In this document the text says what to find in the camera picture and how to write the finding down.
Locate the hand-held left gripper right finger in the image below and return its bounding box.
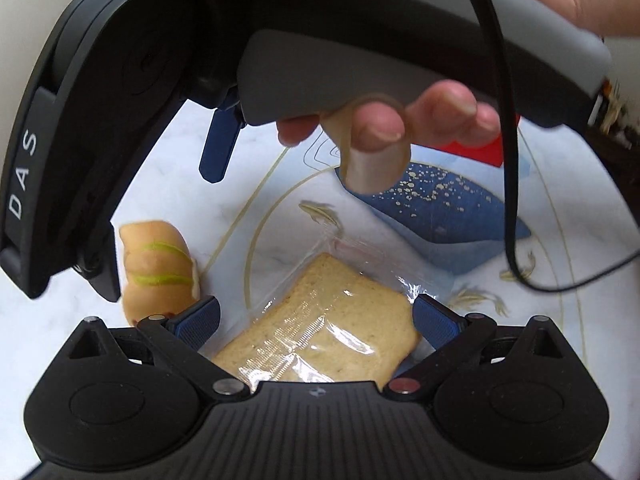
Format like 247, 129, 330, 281
382, 294, 581, 403

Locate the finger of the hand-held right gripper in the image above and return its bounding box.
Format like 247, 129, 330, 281
75, 225, 124, 304
199, 87, 246, 184

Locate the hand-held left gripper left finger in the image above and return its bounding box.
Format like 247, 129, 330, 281
67, 296, 251, 403

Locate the bread slice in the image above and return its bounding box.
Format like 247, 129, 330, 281
210, 230, 456, 393

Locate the red cardboard box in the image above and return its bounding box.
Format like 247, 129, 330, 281
435, 115, 521, 168

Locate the person's right hand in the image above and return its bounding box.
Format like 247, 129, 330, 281
247, 0, 640, 156

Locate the black cable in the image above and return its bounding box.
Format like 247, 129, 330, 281
465, 0, 640, 292

